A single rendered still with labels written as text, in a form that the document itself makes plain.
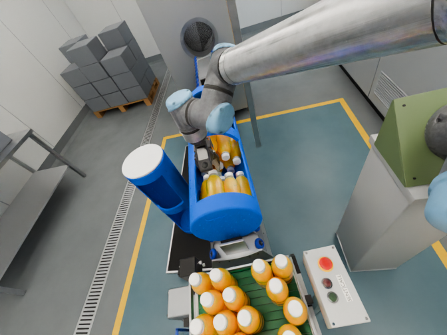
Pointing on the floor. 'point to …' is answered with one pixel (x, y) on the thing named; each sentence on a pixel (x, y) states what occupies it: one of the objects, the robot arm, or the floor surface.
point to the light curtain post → (247, 82)
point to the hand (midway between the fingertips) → (213, 172)
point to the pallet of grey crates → (109, 70)
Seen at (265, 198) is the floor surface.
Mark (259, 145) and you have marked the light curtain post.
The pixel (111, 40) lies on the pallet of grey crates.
